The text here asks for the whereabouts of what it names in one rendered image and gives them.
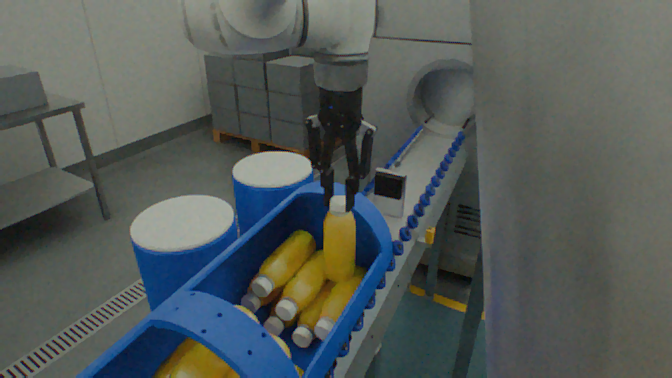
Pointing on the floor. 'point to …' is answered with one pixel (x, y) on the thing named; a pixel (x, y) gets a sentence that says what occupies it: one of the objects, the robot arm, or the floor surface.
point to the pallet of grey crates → (264, 98)
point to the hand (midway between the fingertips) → (339, 191)
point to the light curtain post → (470, 320)
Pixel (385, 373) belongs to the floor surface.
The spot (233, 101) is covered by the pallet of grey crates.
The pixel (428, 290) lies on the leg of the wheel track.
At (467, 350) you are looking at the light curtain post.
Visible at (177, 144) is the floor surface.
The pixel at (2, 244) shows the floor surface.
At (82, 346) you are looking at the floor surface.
